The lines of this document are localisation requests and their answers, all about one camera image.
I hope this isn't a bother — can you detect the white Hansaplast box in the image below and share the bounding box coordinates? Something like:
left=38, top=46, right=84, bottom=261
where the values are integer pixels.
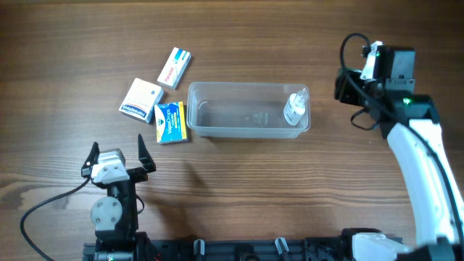
left=119, top=78, right=164, bottom=124

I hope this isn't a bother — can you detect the clear plastic container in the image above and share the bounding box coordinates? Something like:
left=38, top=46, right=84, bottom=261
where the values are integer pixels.
left=186, top=82, right=310, bottom=138

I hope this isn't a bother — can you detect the blue yellow VapoDrops box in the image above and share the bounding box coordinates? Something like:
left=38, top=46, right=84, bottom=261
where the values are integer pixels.
left=154, top=101, right=188, bottom=144

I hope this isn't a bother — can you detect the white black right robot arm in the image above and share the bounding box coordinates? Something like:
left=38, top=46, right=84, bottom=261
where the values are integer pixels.
left=334, top=41, right=463, bottom=260

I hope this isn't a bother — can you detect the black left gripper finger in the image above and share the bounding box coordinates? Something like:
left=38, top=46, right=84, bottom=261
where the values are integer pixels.
left=138, top=134, right=156, bottom=173
left=81, top=142, right=99, bottom=178

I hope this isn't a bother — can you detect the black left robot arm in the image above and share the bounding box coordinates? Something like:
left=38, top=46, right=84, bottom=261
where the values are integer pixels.
left=81, top=135, right=162, bottom=261

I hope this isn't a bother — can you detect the white blue Panadol box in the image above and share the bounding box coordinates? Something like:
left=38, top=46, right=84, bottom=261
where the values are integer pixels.
left=157, top=47, right=191, bottom=89

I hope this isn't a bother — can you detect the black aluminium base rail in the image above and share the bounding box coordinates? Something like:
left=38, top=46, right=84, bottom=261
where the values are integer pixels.
left=82, top=237, right=404, bottom=261

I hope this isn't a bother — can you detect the white bottle clear cap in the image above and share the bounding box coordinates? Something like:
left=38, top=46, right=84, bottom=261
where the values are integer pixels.
left=283, top=89, right=309, bottom=126

